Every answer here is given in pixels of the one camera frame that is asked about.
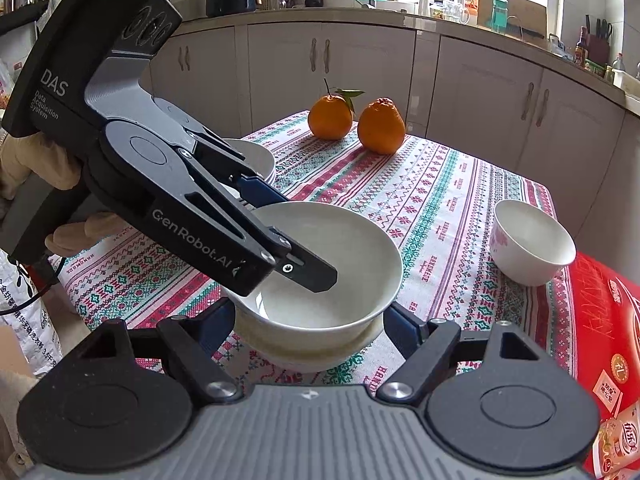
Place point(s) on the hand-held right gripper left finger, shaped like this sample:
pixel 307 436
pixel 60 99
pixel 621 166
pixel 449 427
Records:
pixel 220 325

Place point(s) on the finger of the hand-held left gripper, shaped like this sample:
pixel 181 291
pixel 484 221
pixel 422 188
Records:
pixel 260 187
pixel 305 272

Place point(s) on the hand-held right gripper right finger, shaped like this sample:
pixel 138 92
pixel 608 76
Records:
pixel 402 327

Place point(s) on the white pink-flower bowl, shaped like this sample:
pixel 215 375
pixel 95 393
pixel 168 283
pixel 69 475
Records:
pixel 350 240
pixel 300 355
pixel 532 240

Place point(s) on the person's left hand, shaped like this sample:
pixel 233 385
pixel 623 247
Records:
pixel 35 160

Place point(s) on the orange with green leaves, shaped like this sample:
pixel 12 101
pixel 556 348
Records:
pixel 327 117

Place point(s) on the bumpy orange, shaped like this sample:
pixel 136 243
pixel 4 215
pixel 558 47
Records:
pixel 381 127

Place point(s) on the red green patterned tablecloth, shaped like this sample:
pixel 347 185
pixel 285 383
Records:
pixel 450 200

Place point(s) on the white printed sack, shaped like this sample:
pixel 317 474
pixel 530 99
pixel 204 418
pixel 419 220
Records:
pixel 30 320

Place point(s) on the red printed box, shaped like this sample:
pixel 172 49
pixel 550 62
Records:
pixel 610 340

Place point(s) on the white kitchen cabinet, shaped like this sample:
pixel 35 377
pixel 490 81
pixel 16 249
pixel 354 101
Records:
pixel 475 100

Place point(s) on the glass jar green lid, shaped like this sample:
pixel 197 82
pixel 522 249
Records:
pixel 437 10

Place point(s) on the glass mug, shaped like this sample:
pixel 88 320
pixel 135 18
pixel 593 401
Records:
pixel 461 12

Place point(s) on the teal water bottle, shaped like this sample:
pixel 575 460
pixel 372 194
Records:
pixel 500 12

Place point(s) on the cardboard box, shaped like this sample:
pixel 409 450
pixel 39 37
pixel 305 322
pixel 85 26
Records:
pixel 527 10

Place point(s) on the dark sauce bottle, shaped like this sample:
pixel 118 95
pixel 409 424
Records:
pixel 581 50

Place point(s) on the white rectangular container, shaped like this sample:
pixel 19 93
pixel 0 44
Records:
pixel 627 82

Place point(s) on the clear plastic bottle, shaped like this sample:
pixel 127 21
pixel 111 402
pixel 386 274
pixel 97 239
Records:
pixel 619 62

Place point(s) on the knife block with knives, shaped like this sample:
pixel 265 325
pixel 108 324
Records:
pixel 597 45

